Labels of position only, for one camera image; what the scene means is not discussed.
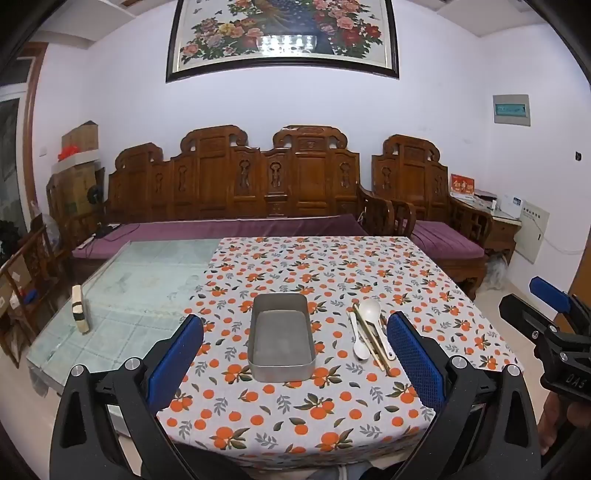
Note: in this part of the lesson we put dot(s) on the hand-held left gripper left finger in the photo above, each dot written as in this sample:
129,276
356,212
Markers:
175,362

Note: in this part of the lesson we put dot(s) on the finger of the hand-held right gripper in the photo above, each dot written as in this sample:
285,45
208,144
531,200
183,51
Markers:
549,290
521,314

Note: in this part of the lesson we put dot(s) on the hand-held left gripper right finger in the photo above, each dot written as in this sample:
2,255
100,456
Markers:
415,364

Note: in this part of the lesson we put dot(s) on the bamboo chopstick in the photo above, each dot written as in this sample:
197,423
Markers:
369,337
376,341

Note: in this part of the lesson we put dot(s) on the white plastic fork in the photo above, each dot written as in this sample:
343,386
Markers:
361,350

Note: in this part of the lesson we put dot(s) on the white plastic spoon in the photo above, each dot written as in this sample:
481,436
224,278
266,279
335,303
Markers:
369,310

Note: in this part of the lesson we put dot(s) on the rectangular metal tray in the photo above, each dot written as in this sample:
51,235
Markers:
256,341

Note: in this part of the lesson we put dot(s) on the person's right hand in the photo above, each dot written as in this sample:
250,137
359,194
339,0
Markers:
561,424

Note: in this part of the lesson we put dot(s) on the clear plastic bag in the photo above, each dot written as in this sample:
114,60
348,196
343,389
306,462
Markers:
496,272

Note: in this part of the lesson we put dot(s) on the wooden side table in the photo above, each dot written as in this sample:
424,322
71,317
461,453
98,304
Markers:
503,230

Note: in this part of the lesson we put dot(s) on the small purple seat cushion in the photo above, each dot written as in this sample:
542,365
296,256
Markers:
448,237

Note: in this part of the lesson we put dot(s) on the cream box with black band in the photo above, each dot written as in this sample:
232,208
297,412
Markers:
81,309

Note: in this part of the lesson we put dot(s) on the orange fruit print tablecloth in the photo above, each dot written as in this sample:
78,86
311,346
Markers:
286,415

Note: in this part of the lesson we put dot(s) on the red gift box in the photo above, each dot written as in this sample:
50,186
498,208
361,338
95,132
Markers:
462,184

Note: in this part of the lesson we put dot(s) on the long purple seat cushion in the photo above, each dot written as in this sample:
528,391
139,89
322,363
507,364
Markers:
221,230

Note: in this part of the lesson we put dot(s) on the wooden side chair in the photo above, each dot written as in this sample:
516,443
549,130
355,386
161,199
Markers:
32,277

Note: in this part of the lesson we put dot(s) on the carved wooden armchair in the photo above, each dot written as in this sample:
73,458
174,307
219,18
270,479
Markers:
411,180

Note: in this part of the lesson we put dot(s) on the carved wooden sofa bench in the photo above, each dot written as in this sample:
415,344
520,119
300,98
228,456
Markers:
212,184

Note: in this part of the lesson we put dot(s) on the small black fan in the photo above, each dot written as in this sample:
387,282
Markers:
95,194

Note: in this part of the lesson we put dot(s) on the crumpled plastic bag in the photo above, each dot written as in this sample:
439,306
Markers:
44,224

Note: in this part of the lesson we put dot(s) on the large printed cardboard box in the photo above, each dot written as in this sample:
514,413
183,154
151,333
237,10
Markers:
78,189

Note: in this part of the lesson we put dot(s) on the white flat box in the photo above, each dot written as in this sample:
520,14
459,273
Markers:
76,161

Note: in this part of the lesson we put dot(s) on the red plastic item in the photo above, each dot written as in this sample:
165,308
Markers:
69,151

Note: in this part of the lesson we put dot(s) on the small brown cardboard box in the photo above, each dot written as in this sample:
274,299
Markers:
81,136

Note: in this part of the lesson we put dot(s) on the glass sliding door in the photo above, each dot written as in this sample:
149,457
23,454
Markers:
9,161

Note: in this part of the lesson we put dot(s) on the framed floral painting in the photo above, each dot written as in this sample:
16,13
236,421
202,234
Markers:
277,32

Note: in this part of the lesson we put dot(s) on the white wall distribution box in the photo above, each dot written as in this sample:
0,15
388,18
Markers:
531,226

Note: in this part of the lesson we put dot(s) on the grey wall panel box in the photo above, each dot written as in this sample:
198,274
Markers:
511,110

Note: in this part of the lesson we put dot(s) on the wooden door frame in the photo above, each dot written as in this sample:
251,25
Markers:
33,138

